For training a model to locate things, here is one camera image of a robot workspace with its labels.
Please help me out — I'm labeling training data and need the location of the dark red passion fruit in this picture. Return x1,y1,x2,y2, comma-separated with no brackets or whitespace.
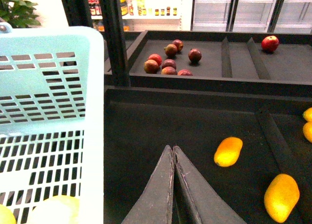
188,48,202,63
177,69,193,76
162,59,176,69
164,44,178,58
172,39,184,52
161,66,177,75
144,60,159,74
148,54,162,66

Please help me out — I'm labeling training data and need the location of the yellow mango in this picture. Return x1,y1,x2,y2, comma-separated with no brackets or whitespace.
264,173,300,224
214,137,243,167

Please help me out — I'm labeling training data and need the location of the yellow lemon in basket corner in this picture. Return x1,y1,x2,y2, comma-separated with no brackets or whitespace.
0,204,17,224

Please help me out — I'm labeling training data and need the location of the light blue plastic basket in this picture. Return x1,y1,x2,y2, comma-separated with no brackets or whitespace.
0,22,104,224

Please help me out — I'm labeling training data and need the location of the white grocery shelf with bottles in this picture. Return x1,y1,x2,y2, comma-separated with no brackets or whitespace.
85,0,183,32

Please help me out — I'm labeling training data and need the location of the yellow mango upper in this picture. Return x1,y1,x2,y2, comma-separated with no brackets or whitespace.
214,137,243,167

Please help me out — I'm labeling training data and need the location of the yellow lemon back left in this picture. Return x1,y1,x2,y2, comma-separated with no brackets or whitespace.
303,122,312,143

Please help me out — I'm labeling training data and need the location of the pale lemon in basket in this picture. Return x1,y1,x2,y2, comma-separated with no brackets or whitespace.
27,195,80,224

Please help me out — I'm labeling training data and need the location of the black lower fruit tray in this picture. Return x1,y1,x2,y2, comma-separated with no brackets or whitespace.
104,87,312,224

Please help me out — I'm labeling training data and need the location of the yellow mango lower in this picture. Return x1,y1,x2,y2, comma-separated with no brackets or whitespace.
264,173,300,224

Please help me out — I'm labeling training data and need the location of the yellow lemon back right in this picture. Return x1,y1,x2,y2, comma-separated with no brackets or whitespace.
302,107,312,122

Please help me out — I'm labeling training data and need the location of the green potted plant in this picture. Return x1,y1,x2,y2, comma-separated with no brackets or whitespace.
0,0,41,28

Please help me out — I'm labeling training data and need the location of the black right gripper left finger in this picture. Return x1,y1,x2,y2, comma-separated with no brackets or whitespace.
122,145,175,224

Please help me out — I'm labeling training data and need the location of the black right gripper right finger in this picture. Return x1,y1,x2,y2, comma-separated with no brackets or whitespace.
173,145,245,224

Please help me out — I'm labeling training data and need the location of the black shelf post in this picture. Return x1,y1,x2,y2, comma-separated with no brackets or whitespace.
61,0,131,87

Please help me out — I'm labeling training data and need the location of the black upper fruit tray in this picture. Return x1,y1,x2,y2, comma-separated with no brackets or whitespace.
127,31,312,97

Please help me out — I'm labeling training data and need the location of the glass door refrigerator cabinet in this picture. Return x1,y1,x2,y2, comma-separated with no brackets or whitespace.
191,0,312,34

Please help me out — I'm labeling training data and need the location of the red apple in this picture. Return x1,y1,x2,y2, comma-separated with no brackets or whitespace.
261,35,279,53

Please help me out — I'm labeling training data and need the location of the black fruit tray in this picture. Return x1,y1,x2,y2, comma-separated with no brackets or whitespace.
127,31,312,97
104,87,312,224

